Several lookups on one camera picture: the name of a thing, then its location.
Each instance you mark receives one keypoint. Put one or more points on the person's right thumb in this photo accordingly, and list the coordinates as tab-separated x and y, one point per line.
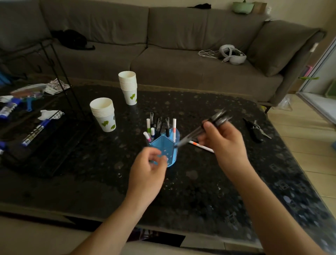
210	128

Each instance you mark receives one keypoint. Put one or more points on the clear plastic bag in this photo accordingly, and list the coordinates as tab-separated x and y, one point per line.
284	103
28	90

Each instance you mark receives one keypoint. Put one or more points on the bunch of black pens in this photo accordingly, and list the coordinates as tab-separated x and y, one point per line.
217	118

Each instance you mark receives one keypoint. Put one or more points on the white headset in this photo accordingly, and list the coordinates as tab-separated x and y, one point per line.
232	54

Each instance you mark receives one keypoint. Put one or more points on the grey brown sofa cushion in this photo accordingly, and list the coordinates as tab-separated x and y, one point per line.
280	44

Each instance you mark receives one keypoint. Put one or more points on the person's left hand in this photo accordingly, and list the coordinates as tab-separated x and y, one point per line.
145	178

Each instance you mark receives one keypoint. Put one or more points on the white marker with green band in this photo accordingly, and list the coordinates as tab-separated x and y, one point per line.
148	126

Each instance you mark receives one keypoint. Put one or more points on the brown cardboard box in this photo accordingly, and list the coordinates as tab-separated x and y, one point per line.
259	7

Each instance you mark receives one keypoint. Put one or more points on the person's right forearm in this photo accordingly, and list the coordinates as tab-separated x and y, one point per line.
273	218

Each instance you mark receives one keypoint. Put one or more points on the blue striped tube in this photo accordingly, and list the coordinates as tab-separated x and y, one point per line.
35	132

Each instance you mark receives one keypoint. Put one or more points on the blue pen holder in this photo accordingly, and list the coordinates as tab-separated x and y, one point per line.
166	147

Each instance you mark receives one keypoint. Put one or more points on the grey brown sofa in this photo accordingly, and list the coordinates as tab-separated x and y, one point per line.
170	57

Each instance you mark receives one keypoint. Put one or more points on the white sliding door frame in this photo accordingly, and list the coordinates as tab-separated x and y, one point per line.
319	78

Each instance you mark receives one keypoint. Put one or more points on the black pen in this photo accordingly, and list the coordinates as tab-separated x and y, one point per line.
151	118
158	126
167	125

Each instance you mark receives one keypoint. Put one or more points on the black cloth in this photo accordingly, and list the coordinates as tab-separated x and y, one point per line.
72	39

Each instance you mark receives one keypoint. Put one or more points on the small black object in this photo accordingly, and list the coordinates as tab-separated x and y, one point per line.
200	5

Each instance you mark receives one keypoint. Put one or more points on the white marker with pink tip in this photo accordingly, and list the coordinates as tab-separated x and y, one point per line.
146	136

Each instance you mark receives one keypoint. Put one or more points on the blue brush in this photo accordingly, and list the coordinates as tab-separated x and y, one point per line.
30	103

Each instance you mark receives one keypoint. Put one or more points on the person's right hand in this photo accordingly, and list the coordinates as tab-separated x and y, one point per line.
227	149

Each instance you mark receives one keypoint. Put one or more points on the white marker with orange band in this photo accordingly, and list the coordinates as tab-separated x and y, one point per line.
203	147
174	129

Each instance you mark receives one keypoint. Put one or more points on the stack of heart print paper cups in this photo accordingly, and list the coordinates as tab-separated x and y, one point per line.
128	86
104	113

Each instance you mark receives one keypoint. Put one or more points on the blue and white tube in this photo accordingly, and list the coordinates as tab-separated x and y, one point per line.
8	108

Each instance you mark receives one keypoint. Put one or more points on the green bowl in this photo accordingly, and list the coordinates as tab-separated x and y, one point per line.
242	7

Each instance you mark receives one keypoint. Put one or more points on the white tissue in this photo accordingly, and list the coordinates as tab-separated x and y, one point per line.
49	114

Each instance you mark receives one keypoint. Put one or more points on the person's left thumb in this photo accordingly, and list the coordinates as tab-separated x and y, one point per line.
151	150

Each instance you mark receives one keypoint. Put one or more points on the patterned paper packet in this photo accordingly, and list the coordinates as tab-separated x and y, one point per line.
55	86

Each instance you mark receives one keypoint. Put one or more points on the person's left forearm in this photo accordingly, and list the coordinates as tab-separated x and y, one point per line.
112	228

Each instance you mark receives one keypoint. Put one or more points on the white marker with blue band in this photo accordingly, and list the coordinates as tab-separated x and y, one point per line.
152	132

